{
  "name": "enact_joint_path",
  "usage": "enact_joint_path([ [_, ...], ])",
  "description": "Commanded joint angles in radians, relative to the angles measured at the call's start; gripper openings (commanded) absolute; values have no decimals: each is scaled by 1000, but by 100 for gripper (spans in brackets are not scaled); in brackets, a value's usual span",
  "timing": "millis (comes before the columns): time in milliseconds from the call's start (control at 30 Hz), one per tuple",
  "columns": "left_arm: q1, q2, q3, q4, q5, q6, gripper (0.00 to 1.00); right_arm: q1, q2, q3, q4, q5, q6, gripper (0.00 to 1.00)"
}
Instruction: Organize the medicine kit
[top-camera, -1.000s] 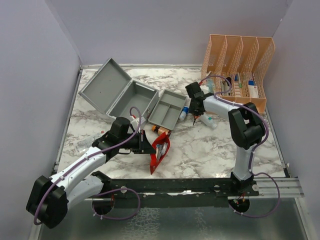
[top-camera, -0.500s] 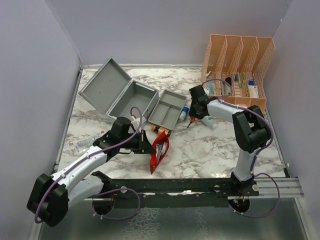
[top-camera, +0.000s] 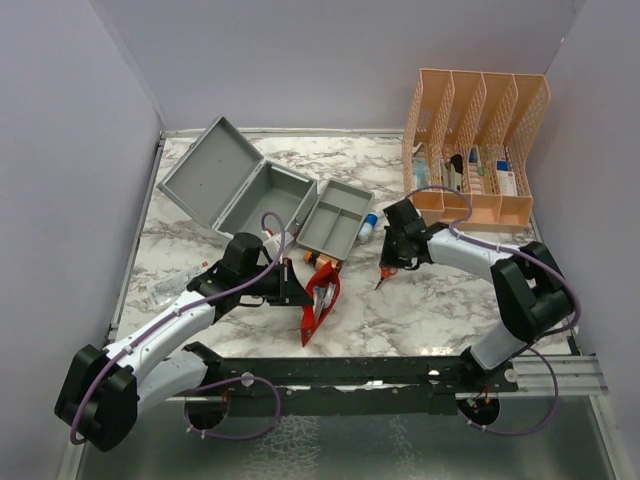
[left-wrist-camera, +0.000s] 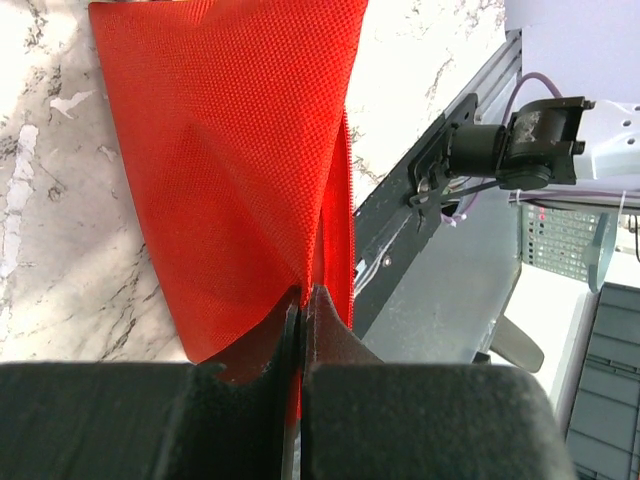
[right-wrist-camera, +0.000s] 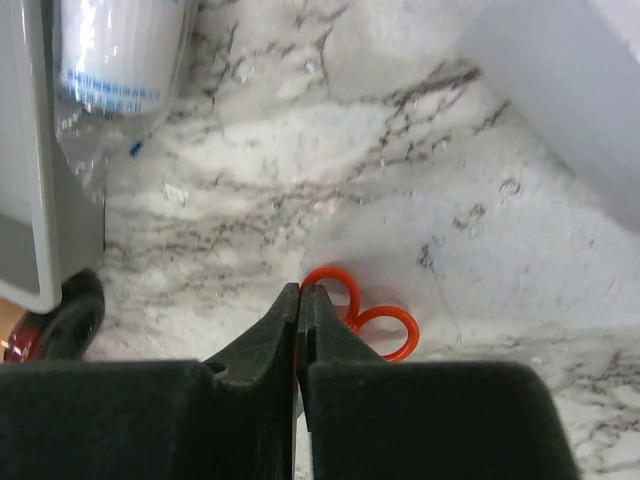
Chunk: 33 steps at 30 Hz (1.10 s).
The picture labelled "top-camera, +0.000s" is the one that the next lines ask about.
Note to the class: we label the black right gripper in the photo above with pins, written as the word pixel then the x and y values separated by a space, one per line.
pixel 388 258

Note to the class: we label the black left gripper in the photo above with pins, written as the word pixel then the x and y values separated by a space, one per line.
pixel 290 290

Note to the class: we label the light blue printed sachet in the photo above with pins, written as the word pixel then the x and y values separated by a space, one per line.
pixel 323 297

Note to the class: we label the red first aid kit pouch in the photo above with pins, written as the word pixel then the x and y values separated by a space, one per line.
pixel 308 326

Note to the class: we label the orange handled scissors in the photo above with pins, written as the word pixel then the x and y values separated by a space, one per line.
pixel 386 273

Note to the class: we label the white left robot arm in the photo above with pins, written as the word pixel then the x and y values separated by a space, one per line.
pixel 105 389

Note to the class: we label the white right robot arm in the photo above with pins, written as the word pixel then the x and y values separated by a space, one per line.
pixel 531 292

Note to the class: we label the brown bottle orange cap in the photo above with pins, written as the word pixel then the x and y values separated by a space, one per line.
pixel 318 261

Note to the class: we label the white blue gauze roll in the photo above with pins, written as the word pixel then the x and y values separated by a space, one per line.
pixel 368 227

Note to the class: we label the grey plastic divider tray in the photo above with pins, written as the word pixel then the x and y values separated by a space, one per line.
pixel 334 222

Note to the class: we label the peach plastic file organizer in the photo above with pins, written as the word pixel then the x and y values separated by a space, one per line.
pixel 466 143

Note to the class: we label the clear printed leaflet packet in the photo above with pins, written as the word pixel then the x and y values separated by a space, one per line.
pixel 163 291

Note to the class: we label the grey metal first aid case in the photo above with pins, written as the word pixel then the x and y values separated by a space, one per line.
pixel 226 185

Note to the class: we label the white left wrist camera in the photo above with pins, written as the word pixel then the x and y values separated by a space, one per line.
pixel 271 243

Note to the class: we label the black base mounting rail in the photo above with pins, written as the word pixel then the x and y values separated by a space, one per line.
pixel 342 386

